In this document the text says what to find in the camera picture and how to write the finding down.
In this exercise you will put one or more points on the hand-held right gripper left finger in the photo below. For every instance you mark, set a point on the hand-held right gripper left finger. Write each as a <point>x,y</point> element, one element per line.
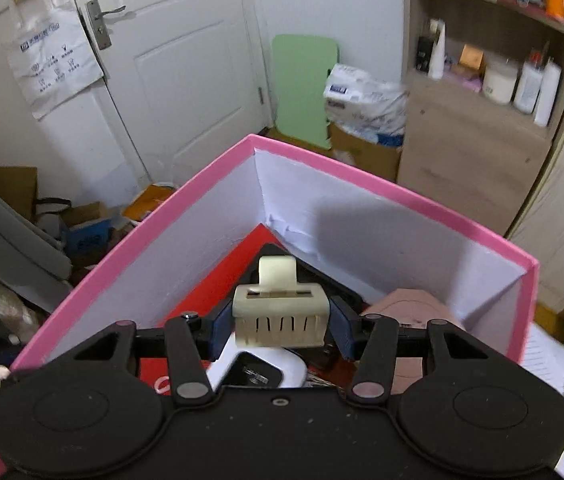
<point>219,332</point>

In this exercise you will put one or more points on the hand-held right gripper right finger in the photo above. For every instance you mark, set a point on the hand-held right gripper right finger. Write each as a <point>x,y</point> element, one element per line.
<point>341,332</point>

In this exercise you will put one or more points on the beige hair claw clip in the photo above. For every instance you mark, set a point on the beige hair claw clip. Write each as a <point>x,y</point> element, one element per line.
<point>282,310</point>

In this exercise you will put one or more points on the pink round case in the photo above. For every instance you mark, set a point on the pink round case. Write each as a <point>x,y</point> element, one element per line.
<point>401,305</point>

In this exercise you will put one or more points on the pink cardboard box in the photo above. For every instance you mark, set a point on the pink cardboard box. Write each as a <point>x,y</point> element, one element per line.
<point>361,220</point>

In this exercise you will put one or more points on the red flat package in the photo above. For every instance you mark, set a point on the red flat package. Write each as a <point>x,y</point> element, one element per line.
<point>212,290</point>

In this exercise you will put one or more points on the black plastic case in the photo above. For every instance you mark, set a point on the black plastic case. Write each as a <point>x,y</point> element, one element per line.
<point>334,285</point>

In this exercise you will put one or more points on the white tin with dark window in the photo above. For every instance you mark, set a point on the white tin with dark window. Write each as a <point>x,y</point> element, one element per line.
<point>297,367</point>

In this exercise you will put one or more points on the yellow bag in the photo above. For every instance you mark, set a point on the yellow bag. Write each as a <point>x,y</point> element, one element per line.
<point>147,205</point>

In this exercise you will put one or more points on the cardboard box with blue box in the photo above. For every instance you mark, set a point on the cardboard box with blue box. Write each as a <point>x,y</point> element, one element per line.
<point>87,237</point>

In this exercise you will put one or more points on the brown cardboard box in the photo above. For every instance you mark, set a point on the brown cardboard box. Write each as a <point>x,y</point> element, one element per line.
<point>361,157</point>

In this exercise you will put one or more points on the wooden shelf unit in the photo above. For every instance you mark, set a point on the wooden shelf unit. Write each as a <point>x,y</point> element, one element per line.
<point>451,160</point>

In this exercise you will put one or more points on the grey chair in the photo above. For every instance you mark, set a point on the grey chair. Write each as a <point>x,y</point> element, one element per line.
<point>7,240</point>

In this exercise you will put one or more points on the white tissue pack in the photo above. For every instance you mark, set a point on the white tissue pack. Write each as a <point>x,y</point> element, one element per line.
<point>361,100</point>

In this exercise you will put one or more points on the light green board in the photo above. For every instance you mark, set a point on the light green board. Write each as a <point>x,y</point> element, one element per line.
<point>302,90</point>

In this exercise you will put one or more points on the white door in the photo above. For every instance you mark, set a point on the white door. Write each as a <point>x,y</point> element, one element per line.
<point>187,85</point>

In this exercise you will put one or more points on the flat brown cardboard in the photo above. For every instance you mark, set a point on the flat brown cardboard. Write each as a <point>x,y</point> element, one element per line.
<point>7,190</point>

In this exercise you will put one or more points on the small black box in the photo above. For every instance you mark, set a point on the small black box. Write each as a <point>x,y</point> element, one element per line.
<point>422,55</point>

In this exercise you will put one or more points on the white tube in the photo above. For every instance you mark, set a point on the white tube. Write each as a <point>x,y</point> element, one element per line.
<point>436,55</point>

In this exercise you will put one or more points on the white round jar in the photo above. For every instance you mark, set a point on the white round jar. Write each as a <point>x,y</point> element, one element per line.
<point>499,85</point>

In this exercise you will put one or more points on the small orange box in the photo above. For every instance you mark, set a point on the small orange box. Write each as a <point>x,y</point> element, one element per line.
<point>471,60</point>

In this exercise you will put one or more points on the white bottle with red cap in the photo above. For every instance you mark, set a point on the white bottle with red cap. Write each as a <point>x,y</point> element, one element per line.
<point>526,90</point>

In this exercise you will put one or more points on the white printed tote bag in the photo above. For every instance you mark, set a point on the white printed tote bag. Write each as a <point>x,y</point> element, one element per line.
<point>52,70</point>

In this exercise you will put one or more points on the tall white bottle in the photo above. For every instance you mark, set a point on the tall white bottle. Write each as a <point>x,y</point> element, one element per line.
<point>546,95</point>

